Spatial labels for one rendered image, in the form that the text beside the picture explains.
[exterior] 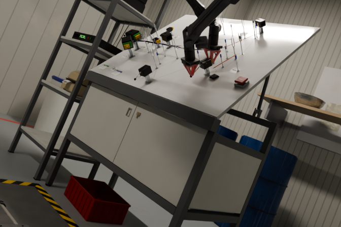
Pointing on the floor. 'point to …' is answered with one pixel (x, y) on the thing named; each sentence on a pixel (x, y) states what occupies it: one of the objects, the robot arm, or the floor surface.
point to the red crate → (96, 200)
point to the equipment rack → (36, 138)
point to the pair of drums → (264, 182)
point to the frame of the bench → (177, 214)
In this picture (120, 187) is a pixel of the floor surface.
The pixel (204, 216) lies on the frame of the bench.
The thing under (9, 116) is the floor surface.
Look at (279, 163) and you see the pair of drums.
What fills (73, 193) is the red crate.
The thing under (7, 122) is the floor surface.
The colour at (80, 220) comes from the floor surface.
